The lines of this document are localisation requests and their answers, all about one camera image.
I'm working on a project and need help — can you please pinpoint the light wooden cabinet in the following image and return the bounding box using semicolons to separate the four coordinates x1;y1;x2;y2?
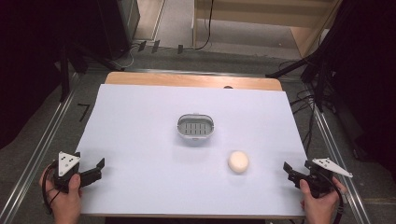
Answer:
191;0;344;60

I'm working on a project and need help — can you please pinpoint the dark cabinet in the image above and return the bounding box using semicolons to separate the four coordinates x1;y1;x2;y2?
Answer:
95;0;142;61

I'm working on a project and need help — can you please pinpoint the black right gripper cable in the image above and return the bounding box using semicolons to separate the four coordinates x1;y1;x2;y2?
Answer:
321;172;346;224

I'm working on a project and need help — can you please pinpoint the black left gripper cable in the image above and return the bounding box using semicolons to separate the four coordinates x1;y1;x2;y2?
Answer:
41;161;63;217

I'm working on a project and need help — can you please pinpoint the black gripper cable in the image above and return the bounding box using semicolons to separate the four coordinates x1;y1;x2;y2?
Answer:
41;161;63;217
321;172;346;224

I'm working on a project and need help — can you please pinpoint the white table mat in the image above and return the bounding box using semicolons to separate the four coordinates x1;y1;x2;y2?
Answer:
75;83;309;218

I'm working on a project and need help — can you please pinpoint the white floor cable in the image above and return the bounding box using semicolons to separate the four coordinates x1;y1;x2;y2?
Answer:
110;45;140;71

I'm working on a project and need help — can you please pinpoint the black curtain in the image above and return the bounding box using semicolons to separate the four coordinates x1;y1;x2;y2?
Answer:
321;0;396;176
0;0;106;151

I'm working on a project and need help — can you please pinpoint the hanging black cable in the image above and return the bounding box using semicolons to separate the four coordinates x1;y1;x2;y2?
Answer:
193;0;216;51

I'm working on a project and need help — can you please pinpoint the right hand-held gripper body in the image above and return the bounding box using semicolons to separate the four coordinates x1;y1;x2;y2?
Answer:
300;157;354;199

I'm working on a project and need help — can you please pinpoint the metal floor rail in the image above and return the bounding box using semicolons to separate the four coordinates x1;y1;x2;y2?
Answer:
0;72;82;224
312;102;372;224

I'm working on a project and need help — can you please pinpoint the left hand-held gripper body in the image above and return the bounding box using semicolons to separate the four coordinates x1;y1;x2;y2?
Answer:
51;150;82;194

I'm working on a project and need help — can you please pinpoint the bundle of black floor cables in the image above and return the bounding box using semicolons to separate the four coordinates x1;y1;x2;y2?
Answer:
278;59;316;154

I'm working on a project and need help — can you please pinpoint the black metal stand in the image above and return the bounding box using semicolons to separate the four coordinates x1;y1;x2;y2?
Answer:
58;43;126;103
264;50;332;114

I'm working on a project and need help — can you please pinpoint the person's left hand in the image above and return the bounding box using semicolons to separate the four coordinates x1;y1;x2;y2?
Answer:
38;173;84;224

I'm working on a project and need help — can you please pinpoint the grey white soap dish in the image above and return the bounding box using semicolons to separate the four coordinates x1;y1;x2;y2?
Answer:
176;112;216;141

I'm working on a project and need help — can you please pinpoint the round cream soap bar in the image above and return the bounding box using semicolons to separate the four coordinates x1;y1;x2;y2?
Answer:
227;150;250;175

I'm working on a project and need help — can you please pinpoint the person's right hand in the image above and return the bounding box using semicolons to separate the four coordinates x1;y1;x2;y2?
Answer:
299;175;348;224

